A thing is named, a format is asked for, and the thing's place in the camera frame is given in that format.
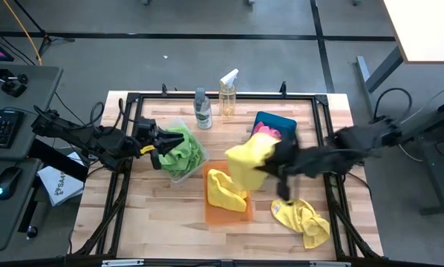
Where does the black keyboard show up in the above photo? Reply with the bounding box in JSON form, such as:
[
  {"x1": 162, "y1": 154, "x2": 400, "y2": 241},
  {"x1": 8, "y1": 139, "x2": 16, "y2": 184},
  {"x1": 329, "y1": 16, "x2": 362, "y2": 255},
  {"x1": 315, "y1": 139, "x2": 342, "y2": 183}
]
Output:
[{"x1": 0, "y1": 108, "x2": 25, "y2": 149}]

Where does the clear plastic basket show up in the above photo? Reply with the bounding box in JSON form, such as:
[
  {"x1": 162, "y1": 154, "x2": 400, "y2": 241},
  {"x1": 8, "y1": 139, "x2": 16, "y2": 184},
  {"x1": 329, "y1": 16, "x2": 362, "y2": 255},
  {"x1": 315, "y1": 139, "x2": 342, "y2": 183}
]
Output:
[{"x1": 155, "y1": 116, "x2": 211, "y2": 184}]

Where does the black computer mouse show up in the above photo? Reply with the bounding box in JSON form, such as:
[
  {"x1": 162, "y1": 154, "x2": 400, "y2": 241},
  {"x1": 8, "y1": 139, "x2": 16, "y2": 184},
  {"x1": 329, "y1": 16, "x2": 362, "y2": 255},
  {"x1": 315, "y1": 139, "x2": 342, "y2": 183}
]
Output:
[{"x1": 0, "y1": 165, "x2": 23, "y2": 201}]

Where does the silver metal bracket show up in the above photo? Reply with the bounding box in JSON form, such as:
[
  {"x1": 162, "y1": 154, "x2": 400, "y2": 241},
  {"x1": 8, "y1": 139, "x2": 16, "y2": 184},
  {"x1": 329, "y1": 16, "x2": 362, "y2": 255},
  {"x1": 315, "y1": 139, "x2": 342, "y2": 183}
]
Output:
[
  {"x1": 310, "y1": 260, "x2": 352, "y2": 267},
  {"x1": 101, "y1": 259, "x2": 145, "y2": 267}
]

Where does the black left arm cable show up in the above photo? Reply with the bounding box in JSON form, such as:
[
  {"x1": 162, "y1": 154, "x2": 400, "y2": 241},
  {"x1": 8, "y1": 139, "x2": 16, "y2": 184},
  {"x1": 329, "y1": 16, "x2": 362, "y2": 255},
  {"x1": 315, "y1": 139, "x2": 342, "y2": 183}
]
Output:
[{"x1": 89, "y1": 98, "x2": 126, "y2": 131}]

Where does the black metal table frame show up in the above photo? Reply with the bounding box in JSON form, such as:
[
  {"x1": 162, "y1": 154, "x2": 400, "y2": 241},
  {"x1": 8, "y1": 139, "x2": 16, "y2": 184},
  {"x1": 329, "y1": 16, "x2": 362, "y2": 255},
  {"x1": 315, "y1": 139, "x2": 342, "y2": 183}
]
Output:
[{"x1": 68, "y1": 81, "x2": 385, "y2": 267}]

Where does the grey desk top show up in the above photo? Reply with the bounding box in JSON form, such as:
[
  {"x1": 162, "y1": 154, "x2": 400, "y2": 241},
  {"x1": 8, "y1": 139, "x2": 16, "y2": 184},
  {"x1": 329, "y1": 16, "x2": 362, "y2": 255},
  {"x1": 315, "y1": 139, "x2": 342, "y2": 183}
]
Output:
[{"x1": 0, "y1": 65, "x2": 64, "y2": 161}]

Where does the yellow microfiber towel with label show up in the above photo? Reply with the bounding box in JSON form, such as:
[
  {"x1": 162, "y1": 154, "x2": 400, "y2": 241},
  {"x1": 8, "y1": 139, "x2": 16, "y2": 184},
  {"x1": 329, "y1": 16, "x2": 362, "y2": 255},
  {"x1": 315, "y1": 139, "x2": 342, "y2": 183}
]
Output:
[{"x1": 270, "y1": 198, "x2": 331, "y2": 250}]

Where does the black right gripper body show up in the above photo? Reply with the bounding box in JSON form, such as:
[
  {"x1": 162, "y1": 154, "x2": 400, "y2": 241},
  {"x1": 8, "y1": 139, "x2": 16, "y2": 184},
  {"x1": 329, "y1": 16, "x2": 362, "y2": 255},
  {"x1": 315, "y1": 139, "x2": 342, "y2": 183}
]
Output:
[{"x1": 277, "y1": 140, "x2": 312, "y2": 203}]

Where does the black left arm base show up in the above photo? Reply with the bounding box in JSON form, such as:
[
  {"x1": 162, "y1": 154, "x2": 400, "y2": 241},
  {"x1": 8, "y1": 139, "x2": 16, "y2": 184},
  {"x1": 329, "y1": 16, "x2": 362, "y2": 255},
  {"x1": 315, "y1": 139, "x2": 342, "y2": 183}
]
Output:
[{"x1": 28, "y1": 139, "x2": 90, "y2": 182}]

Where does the orange plastic basket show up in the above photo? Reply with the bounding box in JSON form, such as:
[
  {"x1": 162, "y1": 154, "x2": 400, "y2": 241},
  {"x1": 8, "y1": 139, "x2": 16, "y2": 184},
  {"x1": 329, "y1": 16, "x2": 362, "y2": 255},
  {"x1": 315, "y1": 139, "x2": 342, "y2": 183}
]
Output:
[{"x1": 202, "y1": 159, "x2": 254, "y2": 225}]

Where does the grey spray bottle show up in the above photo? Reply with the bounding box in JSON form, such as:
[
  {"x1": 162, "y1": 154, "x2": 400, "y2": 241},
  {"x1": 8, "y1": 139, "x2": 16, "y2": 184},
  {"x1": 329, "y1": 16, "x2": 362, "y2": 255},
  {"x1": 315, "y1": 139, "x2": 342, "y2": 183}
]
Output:
[{"x1": 192, "y1": 87, "x2": 214, "y2": 131}]

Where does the grey table leg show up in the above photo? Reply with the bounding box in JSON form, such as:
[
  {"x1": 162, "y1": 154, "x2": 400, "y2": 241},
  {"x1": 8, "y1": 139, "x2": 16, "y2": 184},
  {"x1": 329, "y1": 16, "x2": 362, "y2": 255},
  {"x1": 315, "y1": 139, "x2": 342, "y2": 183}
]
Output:
[{"x1": 355, "y1": 46, "x2": 405, "y2": 94}]

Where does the black floor cable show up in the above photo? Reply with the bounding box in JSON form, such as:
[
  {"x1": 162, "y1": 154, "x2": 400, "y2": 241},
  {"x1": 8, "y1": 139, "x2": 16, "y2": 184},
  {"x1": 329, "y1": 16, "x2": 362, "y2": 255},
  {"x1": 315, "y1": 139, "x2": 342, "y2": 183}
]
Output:
[{"x1": 53, "y1": 91, "x2": 93, "y2": 127}]

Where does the black clamp mount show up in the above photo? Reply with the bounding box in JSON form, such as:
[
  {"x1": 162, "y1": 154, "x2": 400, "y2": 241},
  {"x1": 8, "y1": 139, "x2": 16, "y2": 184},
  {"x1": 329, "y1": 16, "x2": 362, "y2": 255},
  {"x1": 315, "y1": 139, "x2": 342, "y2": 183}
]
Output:
[{"x1": 0, "y1": 67, "x2": 29, "y2": 99}]

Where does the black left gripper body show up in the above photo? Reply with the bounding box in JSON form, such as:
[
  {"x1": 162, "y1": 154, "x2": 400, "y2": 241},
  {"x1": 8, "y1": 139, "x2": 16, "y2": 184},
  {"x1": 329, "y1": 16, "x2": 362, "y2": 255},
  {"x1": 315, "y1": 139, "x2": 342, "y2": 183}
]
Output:
[{"x1": 131, "y1": 117, "x2": 163, "y2": 171}]

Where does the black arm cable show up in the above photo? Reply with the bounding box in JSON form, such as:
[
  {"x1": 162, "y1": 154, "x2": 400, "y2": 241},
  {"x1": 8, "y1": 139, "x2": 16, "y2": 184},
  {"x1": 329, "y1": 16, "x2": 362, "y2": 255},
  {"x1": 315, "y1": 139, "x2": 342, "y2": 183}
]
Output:
[
  {"x1": 372, "y1": 88, "x2": 413, "y2": 123},
  {"x1": 89, "y1": 98, "x2": 126, "y2": 131}
]

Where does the yellow cable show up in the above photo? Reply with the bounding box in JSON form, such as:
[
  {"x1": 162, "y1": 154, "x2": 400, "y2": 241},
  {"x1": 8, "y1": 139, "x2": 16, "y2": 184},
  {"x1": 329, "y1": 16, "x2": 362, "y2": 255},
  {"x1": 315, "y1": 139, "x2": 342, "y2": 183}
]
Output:
[{"x1": 1, "y1": 0, "x2": 44, "y2": 67}]

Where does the white table top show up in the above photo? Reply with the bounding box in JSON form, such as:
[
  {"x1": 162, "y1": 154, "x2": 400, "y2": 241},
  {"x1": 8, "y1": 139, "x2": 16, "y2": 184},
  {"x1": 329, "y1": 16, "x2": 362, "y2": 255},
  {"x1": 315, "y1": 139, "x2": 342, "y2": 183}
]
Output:
[{"x1": 383, "y1": 0, "x2": 444, "y2": 65}]

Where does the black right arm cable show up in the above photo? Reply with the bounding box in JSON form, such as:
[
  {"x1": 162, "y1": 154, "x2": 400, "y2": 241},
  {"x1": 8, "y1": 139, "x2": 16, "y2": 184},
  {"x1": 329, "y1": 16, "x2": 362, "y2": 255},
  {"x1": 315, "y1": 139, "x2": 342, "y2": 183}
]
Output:
[{"x1": 372, "y1": 88, "x2": 413, "y2": 123}]

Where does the blue plastic basket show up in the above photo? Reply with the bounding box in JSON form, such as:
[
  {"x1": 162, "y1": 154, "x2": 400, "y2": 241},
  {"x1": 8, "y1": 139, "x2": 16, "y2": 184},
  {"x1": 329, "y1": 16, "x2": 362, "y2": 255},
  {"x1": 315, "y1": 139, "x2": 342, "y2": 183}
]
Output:
[{"x1": 250, "y1": 111, "x2": 298, "y2": 144}]

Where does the clear spray bottle white trigger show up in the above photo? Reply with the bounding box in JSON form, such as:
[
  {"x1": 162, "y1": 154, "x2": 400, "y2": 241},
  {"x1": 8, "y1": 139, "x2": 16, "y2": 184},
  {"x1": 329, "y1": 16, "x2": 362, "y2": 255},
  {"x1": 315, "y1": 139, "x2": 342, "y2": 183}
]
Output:
[{"x1": 218, "y1": 68, "x2": 240, "y2": 119}]

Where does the black tripod stand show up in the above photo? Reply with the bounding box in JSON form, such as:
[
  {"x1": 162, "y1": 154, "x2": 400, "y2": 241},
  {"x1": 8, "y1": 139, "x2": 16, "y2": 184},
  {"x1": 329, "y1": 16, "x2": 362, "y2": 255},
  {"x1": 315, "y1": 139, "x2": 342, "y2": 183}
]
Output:
[{"x1": 12, "y1": 0, "x2": 76, "y2": 57}]

